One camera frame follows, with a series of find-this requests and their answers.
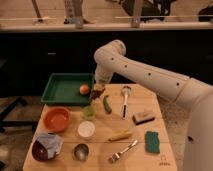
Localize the dark red grape bunch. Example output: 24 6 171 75
90 89 104 100

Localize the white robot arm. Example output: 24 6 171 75
94 40 213 171

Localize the green plastic cup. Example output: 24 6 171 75
82 106 95 121

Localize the white plastic cup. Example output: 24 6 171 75
77 121 95 139

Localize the small metal cup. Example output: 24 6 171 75
73 143 89 161

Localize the orange peach fruit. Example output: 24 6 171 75
79 84 90 95

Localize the green chili pepper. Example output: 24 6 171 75
103 95 112 114

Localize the green plastic tray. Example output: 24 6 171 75
41 73 94 106

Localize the tan block eraser brush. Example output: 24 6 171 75
132 112 155 125

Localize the orange plastic bowl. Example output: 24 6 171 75
43 107 70 132

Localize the silver metal fork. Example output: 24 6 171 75
108 140 138 163

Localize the green sponge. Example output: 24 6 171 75
145 131 160 154

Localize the dark red bowl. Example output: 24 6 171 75
32 141 55 162

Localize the black office chair base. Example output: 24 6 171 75
0 97 38 133

